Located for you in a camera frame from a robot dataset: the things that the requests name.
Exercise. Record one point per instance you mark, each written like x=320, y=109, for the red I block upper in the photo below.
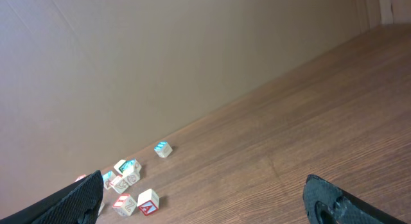
x=119, y=184

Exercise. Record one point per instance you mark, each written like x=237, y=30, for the blue top block far right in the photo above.
x=163, y=149

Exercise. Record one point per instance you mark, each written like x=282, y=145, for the red I block lower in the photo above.
x=125, y=205

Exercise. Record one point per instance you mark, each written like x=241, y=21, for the red Y block far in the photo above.
x=80, y=177

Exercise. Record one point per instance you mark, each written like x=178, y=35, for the blue L letter block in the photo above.
x=107, y=178

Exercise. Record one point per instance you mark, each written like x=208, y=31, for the white block blue 2 side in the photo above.
x=101, y=208

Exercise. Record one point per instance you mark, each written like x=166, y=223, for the red i block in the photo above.
x=125, y=205
x=119, y=184

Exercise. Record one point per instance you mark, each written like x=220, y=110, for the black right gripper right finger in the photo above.
x=326, y=203

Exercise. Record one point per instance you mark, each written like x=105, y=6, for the white block green side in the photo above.
x=119, y=165

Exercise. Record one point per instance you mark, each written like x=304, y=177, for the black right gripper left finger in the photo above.
x=78, y=203

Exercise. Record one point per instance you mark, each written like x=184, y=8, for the blue D letter block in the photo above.
x=130, y=163

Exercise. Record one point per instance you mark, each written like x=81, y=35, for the yellow top block by D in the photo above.
x=131, y=176

